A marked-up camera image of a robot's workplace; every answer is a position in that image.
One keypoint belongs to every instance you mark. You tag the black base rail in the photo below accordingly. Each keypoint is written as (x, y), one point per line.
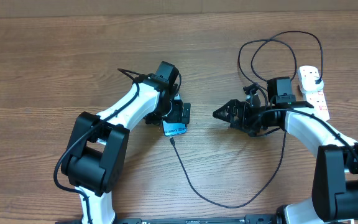
(247, 219)

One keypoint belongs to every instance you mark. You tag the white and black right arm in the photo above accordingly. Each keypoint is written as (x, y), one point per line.
(334, 197)

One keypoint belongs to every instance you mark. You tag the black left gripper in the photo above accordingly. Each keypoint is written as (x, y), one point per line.
(177, 116)

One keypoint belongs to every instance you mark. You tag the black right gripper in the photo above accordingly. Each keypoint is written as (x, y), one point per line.
(235, 107)

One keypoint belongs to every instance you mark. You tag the blue Galaxy smartphone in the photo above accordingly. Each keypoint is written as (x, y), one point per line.
(173, 129)

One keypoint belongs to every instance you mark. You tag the white power extension strip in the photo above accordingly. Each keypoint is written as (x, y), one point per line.
(317, 99)

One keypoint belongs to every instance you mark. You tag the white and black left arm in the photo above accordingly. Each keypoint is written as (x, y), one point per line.
(95, 154)

